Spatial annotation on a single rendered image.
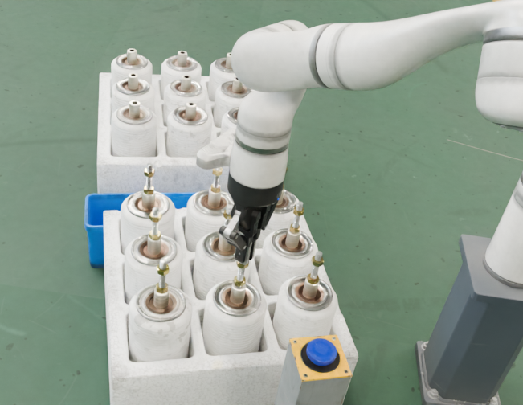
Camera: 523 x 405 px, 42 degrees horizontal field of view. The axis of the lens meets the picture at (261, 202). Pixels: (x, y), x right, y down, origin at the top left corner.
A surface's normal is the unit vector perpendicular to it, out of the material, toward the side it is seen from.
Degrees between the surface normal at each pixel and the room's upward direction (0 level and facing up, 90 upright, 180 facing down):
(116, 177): 90
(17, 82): 0
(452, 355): 90
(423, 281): 0
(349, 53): 73
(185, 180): 90
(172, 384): 90
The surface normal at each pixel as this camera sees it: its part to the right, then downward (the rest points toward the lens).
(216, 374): 0.21, 0.63
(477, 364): -0.07, 0.61
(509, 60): -0.76, -0.04
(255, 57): -0.48, 0.30
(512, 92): -0.58, 0.01
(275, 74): -0.46, 0.52
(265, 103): 0.00, -0.69
